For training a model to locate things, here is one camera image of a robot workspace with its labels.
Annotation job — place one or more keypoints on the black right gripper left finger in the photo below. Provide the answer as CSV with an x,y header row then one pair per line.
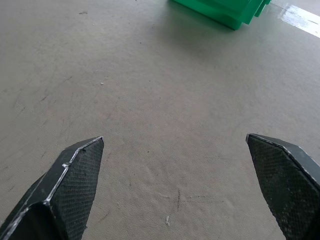
x,y
67,190

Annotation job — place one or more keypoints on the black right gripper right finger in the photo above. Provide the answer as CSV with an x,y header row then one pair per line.
x,y
282,182

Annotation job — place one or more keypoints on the green plastic bin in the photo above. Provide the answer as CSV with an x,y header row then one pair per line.
x,y
263,5
215,10

